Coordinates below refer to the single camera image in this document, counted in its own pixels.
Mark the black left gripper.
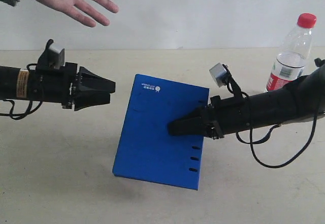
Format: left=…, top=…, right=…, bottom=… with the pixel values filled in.
left=31, top=62, right=116, bottom=111

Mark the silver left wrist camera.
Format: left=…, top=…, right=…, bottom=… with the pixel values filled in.
left=37, top=39, right=65, bottom=69

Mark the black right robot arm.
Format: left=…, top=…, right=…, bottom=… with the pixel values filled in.
left=167, top=66, right=324, bottom=139

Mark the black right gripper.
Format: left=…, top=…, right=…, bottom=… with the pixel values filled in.
left=167, top=95, right=224, bottom=140

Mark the clear water bottle red cap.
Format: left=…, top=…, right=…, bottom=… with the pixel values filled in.
left=265, top=13, right=317, bottom=91

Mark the blue ring binder notebook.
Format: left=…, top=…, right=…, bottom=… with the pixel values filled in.
left=112, top=74, right=209, bottom=190

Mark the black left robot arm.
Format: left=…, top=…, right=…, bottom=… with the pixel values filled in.
left=1, top=62, right=116, bottom=111

